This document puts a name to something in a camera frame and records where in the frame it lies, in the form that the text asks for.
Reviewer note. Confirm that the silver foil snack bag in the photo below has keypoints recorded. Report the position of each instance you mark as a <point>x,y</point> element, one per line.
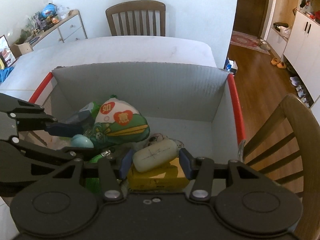
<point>158,137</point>

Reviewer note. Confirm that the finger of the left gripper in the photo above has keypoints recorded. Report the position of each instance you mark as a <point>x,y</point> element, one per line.
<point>47,123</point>
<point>39,151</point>

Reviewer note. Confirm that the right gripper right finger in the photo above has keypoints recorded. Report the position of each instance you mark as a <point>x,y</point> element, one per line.
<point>200,171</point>

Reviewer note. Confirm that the wooden chair beside box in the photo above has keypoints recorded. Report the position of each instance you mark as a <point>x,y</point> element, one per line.
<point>300,168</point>

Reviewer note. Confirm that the red patterned door mat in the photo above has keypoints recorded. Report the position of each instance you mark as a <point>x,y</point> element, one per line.
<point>247,41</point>

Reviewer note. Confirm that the blue cloth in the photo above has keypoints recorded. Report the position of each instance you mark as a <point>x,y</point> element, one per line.
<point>4,73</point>

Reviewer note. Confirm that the large white wall cabinet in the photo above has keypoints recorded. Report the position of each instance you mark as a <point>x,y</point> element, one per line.
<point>294,37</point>

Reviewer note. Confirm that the red white snack bag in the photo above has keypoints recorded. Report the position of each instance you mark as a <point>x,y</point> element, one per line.
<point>7,55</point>

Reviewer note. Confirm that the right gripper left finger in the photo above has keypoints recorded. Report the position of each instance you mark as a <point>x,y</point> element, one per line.
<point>111,169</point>

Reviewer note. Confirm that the white green plastic bag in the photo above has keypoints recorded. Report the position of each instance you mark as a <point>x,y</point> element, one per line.
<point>84,117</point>

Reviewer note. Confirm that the green white plush sachet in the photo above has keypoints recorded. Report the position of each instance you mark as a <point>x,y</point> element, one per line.
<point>117,123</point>

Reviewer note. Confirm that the dark wooden door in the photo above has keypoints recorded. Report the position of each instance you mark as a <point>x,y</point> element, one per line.
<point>250,16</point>

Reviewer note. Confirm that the red cardboard shoe box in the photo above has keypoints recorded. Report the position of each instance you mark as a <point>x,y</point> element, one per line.
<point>197,105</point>

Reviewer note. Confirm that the wooden chair at far side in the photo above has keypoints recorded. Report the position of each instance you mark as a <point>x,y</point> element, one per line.
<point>142,17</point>

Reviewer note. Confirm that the orange slippers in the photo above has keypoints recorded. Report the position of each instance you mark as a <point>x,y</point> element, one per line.
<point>278,63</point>

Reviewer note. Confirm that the white sideboard with drawers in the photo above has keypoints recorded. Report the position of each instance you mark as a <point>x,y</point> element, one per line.
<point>70,29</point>

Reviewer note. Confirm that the blue helmet toy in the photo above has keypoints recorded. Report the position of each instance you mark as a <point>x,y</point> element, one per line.
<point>49,10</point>

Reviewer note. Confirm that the cardboard box on sideboard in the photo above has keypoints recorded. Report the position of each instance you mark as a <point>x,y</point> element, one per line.
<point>21,49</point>

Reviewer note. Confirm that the yellow rectangular box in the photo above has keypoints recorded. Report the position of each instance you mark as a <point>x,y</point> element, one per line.
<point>168,177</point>

